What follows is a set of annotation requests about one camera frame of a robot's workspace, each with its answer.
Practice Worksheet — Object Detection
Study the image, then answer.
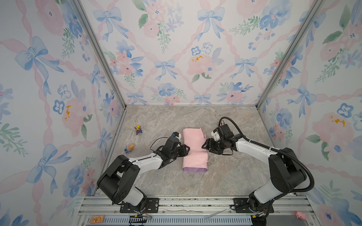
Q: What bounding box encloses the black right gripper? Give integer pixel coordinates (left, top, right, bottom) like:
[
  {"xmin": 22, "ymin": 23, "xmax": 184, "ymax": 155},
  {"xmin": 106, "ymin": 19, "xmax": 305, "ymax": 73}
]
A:
[{"xmin": 201, "ymin": 137, "xmax": 226, "ymax": 154}]

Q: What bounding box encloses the purple pink wrapping paper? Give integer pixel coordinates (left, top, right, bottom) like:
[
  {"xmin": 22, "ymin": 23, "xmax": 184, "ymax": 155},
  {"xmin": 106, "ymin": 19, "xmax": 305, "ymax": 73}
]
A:
[{"xmin": 183, "ymin": 128, "xmax": 208, "ymax": 173}]

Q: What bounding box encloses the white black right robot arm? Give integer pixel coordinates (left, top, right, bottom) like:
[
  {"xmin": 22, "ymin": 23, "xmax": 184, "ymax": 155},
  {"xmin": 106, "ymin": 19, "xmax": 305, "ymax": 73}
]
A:
[{"xmin": 202, "ymin": 136, "xmax": 307, "ymax": 212}]

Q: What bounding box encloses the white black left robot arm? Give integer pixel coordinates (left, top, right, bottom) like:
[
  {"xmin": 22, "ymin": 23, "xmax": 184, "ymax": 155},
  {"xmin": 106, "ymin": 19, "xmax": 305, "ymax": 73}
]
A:
[{"xmin": 97, "ymin": 136, "xmax": 190, "ymax": 207}]

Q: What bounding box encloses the purple yellow toy figure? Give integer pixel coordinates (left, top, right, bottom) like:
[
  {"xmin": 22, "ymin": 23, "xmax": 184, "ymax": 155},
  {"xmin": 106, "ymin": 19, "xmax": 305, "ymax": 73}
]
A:
[{"xmin": 134, "ymin": 125, "xmax": 142, "ymax": 135}]

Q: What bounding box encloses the orange blue toy figure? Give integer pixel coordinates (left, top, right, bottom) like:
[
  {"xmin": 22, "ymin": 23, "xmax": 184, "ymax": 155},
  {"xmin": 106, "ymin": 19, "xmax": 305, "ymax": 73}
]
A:
[{"xmin": 124, "ymin": 144, "xmax": 135, "ymax": 153}]

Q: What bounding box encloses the orange tag label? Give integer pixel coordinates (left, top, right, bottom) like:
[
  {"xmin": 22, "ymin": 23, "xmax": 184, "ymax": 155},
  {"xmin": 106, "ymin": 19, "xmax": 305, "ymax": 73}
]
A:
[{"xmin": 89, "ymin": 215, "xmax": 105, "ymax": 224}]

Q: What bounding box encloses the pink pig toy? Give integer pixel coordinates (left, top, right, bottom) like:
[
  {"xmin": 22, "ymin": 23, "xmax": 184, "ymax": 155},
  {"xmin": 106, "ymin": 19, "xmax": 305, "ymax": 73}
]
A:
[{"xmin": 295, "ymin": 211, "xmax": 307, "ymax": 220}]

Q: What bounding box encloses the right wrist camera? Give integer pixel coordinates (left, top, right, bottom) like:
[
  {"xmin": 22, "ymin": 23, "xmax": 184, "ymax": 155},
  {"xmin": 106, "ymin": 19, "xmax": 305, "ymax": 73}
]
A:
[{"xmin": 211, "ymin": 124, "xmax": 234, "ymax": 141}]

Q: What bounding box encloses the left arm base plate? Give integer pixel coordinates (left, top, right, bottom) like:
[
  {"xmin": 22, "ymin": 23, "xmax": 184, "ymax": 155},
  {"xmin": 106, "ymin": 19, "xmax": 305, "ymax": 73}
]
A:
[{"xmin": 120, "ymin": 197, "xmax": 160, "ymax": 214}]

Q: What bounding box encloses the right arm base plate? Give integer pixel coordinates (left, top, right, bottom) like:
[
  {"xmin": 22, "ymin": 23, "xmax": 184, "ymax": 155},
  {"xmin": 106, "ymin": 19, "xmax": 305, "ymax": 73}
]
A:
[{"xmin": 230, "ymin": 198, "xmax": 274, "ymax": 214}]

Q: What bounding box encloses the aluminium front rail frame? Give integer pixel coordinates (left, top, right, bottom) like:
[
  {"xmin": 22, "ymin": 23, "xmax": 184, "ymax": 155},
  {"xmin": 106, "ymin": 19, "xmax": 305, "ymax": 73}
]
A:
[{"xmin": 73, "ymin": 195, "xmax": 321, "ymax": 226}]

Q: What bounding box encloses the black corrugated cable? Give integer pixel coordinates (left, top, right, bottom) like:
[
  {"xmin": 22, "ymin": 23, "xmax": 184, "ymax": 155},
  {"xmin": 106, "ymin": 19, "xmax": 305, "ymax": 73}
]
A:
[{"xmin": 218, "ymin": 116, "xmax": 315, "ymax": 193}]

